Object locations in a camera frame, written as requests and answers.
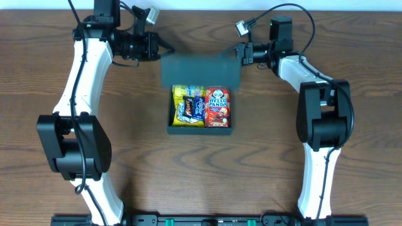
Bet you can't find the black gift box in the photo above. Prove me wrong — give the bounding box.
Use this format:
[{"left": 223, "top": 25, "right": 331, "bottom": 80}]
[{"left": 161, "top": 53, "right": 241, "bottom": 136}]

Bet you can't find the yellow candy jar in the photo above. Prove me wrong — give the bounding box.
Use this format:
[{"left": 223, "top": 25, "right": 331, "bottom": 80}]
[{"left": 172, "top": 85, "right": 205, "bottom": 97}]

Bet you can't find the yellow snack bag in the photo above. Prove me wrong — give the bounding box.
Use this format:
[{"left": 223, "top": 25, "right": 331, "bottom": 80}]
[{"left": 172, "top": 95, "right": 204, "bottom": 127}]

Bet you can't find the black chocolate bar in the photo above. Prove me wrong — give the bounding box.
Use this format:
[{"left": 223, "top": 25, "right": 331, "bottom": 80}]
[{"left": 182, "top": 96, "right": 194, "bottom": 118}]

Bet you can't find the red hello panda box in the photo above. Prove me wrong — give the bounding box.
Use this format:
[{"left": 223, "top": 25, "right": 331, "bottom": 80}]
[{"left": 205, "top": 86, "right": 231, "bottom": 127}]

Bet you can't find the blue eclipse mint tin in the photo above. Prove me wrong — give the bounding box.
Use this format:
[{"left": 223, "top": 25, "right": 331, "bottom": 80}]
[{"left": 192, "top": 96, "right": 205, "bottom": 121}]

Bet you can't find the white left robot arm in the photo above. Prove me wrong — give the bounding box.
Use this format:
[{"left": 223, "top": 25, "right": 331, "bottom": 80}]
[{"left": 36, "top": 0, "right": 174, "bottom": 225}]

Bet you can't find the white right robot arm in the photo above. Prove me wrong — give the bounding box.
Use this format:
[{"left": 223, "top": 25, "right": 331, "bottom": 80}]
[{"left": 231, "top": 16, "right": 354, "bottom": 224}]

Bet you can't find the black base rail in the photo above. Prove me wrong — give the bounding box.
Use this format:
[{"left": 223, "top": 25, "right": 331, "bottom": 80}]
[{"left": 50, "top": 214, "right": 368, "bottom": 226}]

